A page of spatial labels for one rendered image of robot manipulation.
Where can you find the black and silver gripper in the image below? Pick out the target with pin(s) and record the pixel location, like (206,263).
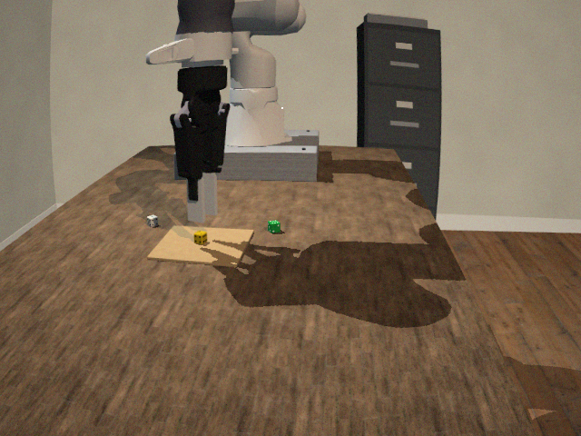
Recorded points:
(198,102)

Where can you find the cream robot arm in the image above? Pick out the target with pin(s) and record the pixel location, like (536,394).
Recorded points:
(204,38)

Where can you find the tan square mat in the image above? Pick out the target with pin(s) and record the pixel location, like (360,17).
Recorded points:
(224,247)

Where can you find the grey die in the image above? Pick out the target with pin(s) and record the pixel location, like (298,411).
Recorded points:
(152,220)

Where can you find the yellow die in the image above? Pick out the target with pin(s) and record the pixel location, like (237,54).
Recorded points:
(200,237)

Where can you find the green die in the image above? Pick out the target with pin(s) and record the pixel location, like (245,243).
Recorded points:
(274,226)

